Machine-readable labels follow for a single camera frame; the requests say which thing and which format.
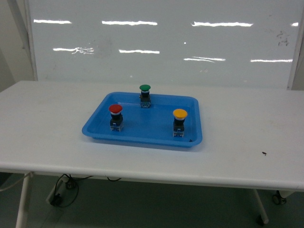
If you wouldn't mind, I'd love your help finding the blue plastic tray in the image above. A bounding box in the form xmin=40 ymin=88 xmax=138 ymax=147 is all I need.
xmin=82 ymin=92 xmax=203 ymax=148

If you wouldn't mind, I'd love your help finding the green push button switch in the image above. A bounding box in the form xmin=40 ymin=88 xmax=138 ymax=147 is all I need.
xmin=140 ymin=84 xmax=151 ymax=108

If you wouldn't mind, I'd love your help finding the white table leg left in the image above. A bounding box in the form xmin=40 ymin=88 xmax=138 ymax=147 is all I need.
xmin=15 ymin=172 xmax=33 ymax=228

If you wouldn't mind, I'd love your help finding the black cable under table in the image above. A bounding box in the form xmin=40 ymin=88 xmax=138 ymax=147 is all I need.
xmin=49 ymin=173 xmax=94 ymax=208

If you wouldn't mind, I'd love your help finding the red push button switch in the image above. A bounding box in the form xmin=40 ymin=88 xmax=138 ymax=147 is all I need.
xmin=109 ymin=104 xmax=124 ymax=132

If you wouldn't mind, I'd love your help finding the yellow push button switch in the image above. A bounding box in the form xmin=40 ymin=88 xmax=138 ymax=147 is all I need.
xmin=173 ymin=109 xmax=188 ymax=137

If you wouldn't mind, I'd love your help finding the white table leg right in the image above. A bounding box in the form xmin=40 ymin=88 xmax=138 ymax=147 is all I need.
xmin=252 ymin=189 xmax=269 ymax=226

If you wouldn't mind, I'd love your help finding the white table leg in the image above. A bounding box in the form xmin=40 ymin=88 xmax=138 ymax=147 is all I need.
xmin=15 ymin=172 xmax=33 ymax=228
xmin=252 ymin=189 xmax=269 ymax=226

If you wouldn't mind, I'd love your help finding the white whiteboard panel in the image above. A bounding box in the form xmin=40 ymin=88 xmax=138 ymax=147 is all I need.
xmin=26 ymin=0 xmax=304 ymax=88

